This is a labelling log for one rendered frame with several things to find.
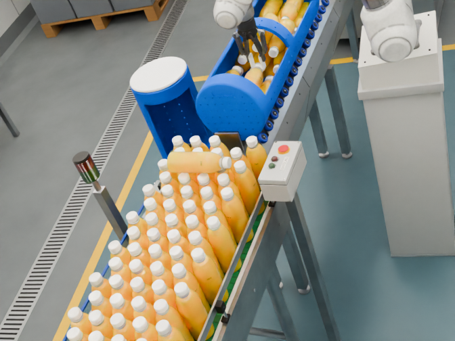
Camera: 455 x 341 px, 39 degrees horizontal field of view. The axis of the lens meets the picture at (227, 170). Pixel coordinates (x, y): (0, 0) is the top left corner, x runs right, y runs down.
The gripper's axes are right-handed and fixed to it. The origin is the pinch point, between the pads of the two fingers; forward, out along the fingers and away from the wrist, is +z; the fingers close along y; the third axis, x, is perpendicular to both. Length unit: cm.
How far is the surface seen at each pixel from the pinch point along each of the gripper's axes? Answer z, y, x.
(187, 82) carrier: 17.3, 43.4, -13.1
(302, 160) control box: 11, -29, 46
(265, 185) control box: 8, -21, 62
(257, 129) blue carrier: 14.3, -4.4, 25.3
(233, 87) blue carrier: -5.8, -0.3, 25.2
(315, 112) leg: 82, 10, -71
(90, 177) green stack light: -3, 40, 72
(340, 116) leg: 84, -4, -71
